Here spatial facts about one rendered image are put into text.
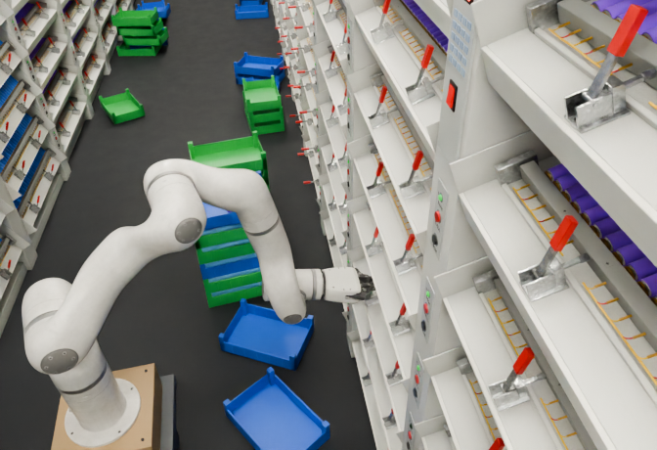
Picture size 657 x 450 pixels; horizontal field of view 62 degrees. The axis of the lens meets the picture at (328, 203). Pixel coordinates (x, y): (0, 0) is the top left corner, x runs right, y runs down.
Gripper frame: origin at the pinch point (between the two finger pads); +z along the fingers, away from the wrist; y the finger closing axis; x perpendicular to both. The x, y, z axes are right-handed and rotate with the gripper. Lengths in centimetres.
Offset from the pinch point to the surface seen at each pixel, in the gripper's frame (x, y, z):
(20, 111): -25, -139, -133
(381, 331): -7.0, 11.1, 0.5
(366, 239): 11.4, -5.6, -3.6
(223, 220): -20, -53, -41
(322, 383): -58, -9, -7
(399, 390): -7.1, 29.9, 0.5
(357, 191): 18.8, -18.0, -4.9
